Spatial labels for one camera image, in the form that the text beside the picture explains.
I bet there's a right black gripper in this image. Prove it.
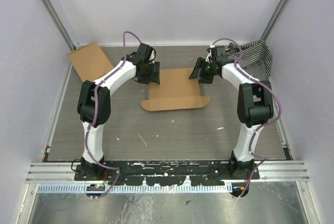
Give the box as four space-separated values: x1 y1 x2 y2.
189 57 217 84

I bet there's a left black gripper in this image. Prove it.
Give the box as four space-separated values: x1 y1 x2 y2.
138 61 160 85

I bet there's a brown cardboard box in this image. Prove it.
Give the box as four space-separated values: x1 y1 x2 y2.
67 42 114 82
141 68 210 112

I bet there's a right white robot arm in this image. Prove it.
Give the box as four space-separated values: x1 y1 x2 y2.
189 45 273 180

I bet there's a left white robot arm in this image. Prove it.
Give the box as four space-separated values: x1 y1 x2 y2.
77 43 160 181

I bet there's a folded brown cardboard box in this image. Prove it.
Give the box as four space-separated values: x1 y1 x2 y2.
67 42 114 82

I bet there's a striped black white cloth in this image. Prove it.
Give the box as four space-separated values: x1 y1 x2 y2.
237 40 273 81

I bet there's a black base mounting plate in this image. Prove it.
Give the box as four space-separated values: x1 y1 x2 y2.
73 160 260 186

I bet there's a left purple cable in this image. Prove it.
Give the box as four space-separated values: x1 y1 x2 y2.
83 30 122 199

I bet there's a left aluminium corner post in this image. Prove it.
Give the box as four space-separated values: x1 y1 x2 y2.
26 0 80 50

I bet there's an aluminium corner post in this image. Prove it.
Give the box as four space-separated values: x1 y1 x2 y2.
260 0 289 41
26 0 80 50

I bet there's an aluminium front rail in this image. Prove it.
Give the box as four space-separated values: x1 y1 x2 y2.
26 160 310 183

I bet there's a right aluminium corner post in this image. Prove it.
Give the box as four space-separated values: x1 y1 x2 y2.
260 0 289 41

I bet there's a perforated cable duct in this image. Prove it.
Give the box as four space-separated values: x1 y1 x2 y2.
37 183 232 194

